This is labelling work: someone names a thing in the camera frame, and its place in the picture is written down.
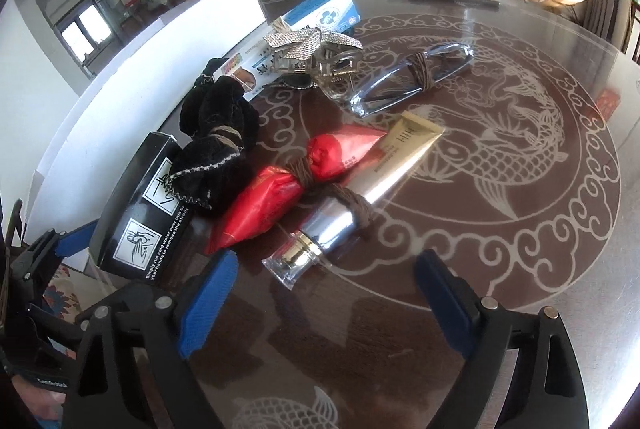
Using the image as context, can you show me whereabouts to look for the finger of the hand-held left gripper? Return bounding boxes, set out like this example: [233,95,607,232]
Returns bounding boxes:
[10,219,101,282]

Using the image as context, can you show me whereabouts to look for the gold silver cosmetic tube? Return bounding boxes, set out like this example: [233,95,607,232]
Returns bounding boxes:
[261,111,446,292]

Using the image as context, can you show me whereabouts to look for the brown fish pattern desktop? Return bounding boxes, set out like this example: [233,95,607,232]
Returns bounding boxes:
[10,0,640,429]

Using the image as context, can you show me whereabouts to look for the twine-bound rimless eyeglasses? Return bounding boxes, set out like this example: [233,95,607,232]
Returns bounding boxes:
[347,43,476,117]

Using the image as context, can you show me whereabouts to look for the red tube packet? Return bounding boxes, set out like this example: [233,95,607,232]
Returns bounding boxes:
[205,125,388,256]

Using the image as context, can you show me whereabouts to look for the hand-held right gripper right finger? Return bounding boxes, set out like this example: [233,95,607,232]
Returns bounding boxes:
[414,249,591,429]

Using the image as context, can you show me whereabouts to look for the blue white medicine box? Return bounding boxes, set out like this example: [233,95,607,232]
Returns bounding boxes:
[207,0,361,97]

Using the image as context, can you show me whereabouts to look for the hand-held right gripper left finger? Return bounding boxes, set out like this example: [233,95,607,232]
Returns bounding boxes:
[62,250,240,429]

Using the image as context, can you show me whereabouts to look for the floral blanket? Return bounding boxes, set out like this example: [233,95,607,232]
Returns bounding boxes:
[42,274,88,325]

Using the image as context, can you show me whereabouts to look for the rhinestone bow hair claw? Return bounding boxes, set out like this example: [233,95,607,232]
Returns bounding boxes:
[262,26,363,100]

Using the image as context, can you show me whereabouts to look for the white partition board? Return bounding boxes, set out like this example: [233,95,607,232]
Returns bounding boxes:
[27,0,266,270]

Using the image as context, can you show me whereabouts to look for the black product box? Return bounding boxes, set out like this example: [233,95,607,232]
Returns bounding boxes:
[89,132,193,282]

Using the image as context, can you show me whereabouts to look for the black velvet bow scrunchie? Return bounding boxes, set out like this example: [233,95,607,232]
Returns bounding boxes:
[167,76,261,217]

